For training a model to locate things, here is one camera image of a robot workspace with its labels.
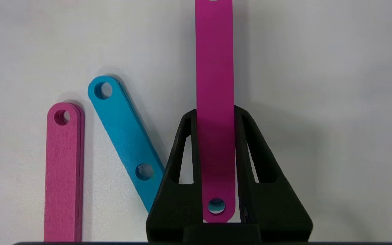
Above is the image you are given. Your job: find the medium blue bar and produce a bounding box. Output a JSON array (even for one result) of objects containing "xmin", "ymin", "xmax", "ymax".
[{"xmin": 87, "ymin": 75, "xmax": 165, "ymax": 213}]

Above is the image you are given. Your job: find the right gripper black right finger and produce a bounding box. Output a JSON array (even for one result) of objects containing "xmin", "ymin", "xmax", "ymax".
[{"xmin": 234, "ymin": 105, "xmax": 314, "ymax": 243}]

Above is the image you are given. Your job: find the pink bar with holes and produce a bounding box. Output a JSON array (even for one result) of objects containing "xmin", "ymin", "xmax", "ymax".
[
  {"xmin": 43, "ymin": 101, "xmax": 86, "ymax": 243},
  {"xmin": 195, "ymin": 0, "xmax": 236, "ymax": 224}
]

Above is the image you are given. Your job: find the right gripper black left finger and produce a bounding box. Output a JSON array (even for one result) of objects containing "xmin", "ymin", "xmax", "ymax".
[{"xmin": 146, "ymin": 109, "xmax": 204, "ymax": 243}]

